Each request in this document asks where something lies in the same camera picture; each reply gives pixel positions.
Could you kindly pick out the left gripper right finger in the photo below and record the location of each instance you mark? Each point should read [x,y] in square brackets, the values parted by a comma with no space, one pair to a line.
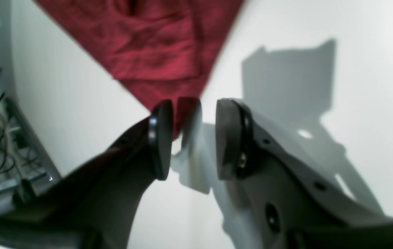
[294,206]

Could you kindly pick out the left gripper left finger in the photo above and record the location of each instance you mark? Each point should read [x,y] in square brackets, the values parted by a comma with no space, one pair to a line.
[94,207]

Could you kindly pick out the dark red long-sleeve shirt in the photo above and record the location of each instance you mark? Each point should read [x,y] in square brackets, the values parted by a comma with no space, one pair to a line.
[157,49]

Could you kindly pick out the aluminium frame rail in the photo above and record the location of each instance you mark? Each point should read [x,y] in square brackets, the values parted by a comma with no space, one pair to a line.
[26,171]

